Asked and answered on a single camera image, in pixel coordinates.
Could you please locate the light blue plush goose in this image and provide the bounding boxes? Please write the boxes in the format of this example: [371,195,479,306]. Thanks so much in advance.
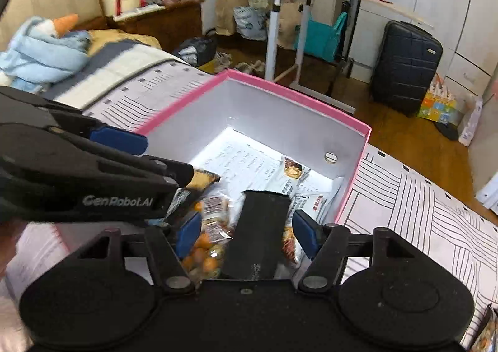
[1,14,91,94]

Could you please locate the black bag on floor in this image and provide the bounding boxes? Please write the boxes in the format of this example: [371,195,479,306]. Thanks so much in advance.
[173,36,217,67]

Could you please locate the teal tote bag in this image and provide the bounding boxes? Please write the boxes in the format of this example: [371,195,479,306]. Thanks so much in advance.
[304,12,348,62]

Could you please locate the dark wooden nightstand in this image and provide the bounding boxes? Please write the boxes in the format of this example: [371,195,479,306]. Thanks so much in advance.
[107,0,205,52]

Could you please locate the striped patchwork bed sheet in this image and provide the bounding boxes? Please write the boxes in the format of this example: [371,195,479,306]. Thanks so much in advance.
[1,60,497,351]

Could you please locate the colourful yellow gift box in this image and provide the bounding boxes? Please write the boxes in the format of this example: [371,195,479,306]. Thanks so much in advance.
[418,73,457,125]

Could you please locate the wooden rolling side table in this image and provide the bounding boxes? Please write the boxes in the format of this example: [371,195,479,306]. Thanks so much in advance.
[256,0,436,115]

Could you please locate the clear bag of orange nuts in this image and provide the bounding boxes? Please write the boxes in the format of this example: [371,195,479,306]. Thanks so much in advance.
[181,195,233,284]

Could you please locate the brown paper bag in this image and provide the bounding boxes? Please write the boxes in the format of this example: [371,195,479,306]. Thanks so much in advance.
[215,0,248,36]

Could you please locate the pink cardboard box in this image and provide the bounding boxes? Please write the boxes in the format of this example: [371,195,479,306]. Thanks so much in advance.
[133,68,373,283]

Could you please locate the beige sandals on floor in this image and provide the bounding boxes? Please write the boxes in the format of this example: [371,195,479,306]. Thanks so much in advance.
[214,52,265,77]

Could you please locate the white patterned floor bag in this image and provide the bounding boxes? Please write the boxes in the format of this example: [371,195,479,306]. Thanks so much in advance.
[458,96,483,147]

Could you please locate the white drawstring plastic bag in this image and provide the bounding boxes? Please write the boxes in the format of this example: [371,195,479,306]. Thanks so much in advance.
[233,7,267,41]

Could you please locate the black snack packet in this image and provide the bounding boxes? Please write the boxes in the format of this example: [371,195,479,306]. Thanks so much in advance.
[220,190,291,280]

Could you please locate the large beige snack bag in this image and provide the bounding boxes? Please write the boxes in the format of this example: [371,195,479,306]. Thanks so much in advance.
[469,304,498,352]

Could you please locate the white chocolate snack bar wrapper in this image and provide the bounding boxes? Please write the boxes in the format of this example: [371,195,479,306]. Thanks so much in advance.
[266,156,311,264]

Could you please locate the black hard suitcase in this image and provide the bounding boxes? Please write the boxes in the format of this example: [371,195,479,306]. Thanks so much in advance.
[369,20,443,115]

